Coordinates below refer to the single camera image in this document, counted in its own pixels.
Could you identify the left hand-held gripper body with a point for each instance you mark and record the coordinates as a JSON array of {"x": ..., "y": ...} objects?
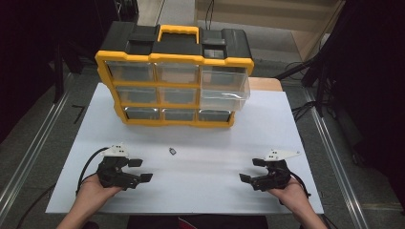
[{"x": 112, "y": 173}]

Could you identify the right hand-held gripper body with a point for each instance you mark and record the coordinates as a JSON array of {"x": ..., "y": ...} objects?
[{"x": 273, "y": 176}]

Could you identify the small metal part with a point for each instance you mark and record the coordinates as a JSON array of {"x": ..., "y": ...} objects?
[{"x": 172, "y": 151}]

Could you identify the large clear plastic drawer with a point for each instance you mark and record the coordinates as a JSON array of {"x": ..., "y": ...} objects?
[{"x": 223, "y": 90}]

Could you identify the person's right hand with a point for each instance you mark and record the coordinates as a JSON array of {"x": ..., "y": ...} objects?
[{"x": 289, "y": 195}]

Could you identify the person's left hand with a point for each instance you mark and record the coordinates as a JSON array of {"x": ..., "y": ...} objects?
[{"x": 94, "y": 191}]

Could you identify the person's dark red clothing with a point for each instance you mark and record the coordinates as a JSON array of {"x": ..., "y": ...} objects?
[{"x": 197, "y": 222}]

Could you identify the set of small clear drawers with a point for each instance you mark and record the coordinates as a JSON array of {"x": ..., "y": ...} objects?
[{"x": 137, "y": 94}]

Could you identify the wooden table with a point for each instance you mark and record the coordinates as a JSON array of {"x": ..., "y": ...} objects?
[{"x": 266, "y": 84}]

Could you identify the black metal stand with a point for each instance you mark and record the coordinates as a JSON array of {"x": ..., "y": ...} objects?
[
  {"x": 320, "y": 89},
  {"x": 58, "y": 73}
]

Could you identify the yellow black storage organizer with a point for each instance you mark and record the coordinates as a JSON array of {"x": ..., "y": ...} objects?
[{"x": 178, "y": 47}]

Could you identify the dark curtain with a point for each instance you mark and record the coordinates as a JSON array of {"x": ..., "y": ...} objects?
[
  {"x": 369, "y": 79},
  {"x": 28, "y": 47}
]

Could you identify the light wooden cabinet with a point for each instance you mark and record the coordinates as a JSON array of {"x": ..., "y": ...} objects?
[{"x": 270, "y": 16}]

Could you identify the metal floor rail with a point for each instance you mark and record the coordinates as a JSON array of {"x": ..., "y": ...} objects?
[
  {"x": 337, "y": 165},
  {"x": 30, "y": 159}
]

